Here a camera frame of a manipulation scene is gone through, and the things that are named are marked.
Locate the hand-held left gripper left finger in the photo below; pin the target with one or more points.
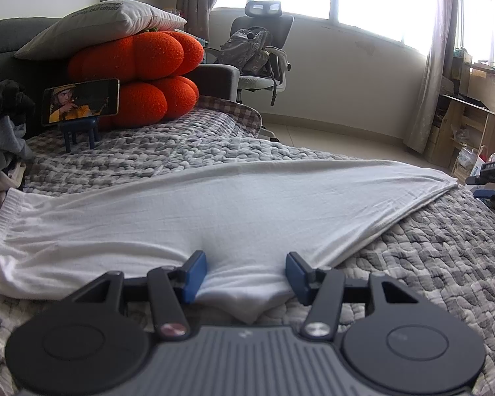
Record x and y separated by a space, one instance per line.
196 274

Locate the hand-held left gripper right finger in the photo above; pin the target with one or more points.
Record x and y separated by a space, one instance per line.
297 274

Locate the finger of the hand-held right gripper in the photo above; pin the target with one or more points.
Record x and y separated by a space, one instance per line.
489 194
484 177

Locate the white pants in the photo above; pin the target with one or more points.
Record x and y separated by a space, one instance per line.
231 214

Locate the white cardboard box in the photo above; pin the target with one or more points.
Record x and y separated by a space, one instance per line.
477 169

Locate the wooden shelf unit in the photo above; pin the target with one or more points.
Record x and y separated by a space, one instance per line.
466 123

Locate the grey curtain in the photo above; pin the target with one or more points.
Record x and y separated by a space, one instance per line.
202 0
433 70

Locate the grey checked quilt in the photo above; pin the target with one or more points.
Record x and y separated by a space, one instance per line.
148 152

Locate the brown checked sheet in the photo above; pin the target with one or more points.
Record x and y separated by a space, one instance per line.
239 111

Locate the blue phone stand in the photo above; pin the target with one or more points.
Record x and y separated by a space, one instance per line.
80 123

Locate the smartphone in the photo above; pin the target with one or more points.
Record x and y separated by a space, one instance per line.
80 102

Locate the orange pumpkin cushion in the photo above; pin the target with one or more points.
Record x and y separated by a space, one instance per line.
148 57

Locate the grey backpack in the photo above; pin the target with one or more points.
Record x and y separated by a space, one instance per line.
243 49

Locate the light grey folded garment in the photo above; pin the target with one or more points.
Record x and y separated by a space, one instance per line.
4 136

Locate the grey office chair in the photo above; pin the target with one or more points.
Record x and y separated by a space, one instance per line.
268 29

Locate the black folded garment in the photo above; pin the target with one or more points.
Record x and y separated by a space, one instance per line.
4 95

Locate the white pillow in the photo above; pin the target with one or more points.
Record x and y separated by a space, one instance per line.
107 24

